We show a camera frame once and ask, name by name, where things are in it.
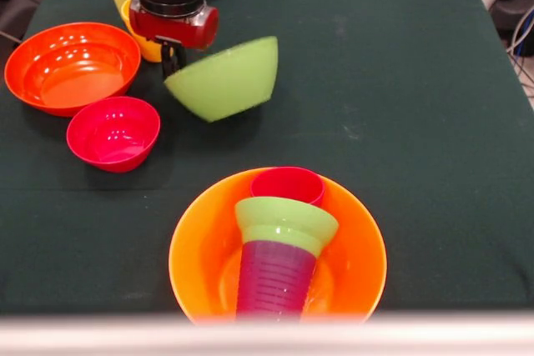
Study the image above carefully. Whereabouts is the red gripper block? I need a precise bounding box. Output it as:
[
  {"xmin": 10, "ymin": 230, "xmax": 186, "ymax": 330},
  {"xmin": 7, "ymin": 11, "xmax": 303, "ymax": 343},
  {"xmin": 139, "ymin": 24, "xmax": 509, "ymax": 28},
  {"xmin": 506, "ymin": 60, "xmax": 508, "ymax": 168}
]
[{"xmin": 128, "ymin": 5, "xmax": 220, "ymax": 81}]

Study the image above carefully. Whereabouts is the large green bowl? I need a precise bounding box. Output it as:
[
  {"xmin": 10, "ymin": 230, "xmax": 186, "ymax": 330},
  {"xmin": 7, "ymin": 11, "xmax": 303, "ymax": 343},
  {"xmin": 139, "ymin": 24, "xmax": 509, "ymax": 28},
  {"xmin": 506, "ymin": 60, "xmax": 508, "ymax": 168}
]
[{"xmin": 163, "ymin": 35, "xmax": 280, "ymax": 123}]

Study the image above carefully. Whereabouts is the small pink bowl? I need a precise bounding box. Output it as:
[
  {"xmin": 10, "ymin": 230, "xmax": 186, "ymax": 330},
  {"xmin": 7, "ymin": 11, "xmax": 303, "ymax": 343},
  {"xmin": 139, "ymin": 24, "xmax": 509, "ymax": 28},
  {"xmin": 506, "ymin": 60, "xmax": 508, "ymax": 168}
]
[{"xmin": 66, "ymin": 96, "xmax": 162, "ymax": 173}]

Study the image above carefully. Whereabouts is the pink cup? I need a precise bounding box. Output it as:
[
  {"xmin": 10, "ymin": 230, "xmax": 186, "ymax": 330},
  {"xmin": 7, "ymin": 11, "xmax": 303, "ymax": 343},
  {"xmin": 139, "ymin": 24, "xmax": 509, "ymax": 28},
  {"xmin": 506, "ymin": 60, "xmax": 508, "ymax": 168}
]
[{"xmin": 249, "ymin": 166, "xmax": 326, "ymax": 208}]

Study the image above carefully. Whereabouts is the large orange bowl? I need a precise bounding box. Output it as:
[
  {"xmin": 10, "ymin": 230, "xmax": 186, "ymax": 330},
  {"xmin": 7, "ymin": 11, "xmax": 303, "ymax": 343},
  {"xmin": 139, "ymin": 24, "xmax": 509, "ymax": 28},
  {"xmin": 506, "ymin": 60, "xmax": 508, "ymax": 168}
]
[{"xmin": 168, "ymin": 166, "xmax": 388, "ymax": 326}]

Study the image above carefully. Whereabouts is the small green bowl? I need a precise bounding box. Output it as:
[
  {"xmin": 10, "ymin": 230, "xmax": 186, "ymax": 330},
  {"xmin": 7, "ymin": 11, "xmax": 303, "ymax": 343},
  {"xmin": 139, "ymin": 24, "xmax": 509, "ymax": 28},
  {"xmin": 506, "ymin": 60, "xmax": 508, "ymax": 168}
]
[{"xmin": 234, "ymin": 196, "xmax": 340, "ymax": 258}]

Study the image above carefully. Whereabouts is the purple cup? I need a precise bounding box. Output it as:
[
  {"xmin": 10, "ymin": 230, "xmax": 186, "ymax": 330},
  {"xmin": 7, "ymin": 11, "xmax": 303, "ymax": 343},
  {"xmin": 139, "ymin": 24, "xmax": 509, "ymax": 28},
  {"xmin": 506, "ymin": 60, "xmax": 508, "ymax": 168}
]
[{"xmin": 235, "ymin": 239, "xmax": 317, "ymax": 324}]

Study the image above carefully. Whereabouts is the yellow cup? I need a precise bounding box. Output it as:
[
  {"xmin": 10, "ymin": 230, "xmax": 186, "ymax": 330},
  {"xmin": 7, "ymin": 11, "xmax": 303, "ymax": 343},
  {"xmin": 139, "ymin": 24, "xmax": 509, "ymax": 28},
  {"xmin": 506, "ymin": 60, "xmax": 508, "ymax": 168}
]
[{"xmin": 120, "ymin": 0, "xmax": 164, "ymax": 63}]

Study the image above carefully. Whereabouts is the wide red-orange bowl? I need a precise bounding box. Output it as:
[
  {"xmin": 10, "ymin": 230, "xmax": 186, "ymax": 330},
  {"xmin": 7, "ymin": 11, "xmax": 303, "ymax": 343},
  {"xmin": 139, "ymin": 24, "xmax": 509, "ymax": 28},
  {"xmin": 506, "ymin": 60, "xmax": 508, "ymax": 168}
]
[{"xmin": 3, "ymin": 22, "xmax": 142, "ymax": 118}]

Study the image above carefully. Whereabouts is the dark green tablecloth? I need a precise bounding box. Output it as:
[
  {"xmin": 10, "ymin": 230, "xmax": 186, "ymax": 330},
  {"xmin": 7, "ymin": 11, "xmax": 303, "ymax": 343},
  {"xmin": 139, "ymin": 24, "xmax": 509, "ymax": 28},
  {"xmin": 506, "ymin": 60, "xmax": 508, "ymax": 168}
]
[{"xmin": 0, "ymin": 0, "xmax": 534, "ymax": 315}]

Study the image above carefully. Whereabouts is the tangle of cables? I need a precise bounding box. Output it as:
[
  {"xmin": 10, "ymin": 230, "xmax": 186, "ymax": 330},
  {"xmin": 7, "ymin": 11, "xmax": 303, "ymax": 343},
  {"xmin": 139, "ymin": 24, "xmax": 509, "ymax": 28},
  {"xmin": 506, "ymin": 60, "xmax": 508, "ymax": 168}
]
[{"xmin": 506, "ymin": 8, "xmax": 534, "ymax": 98}]

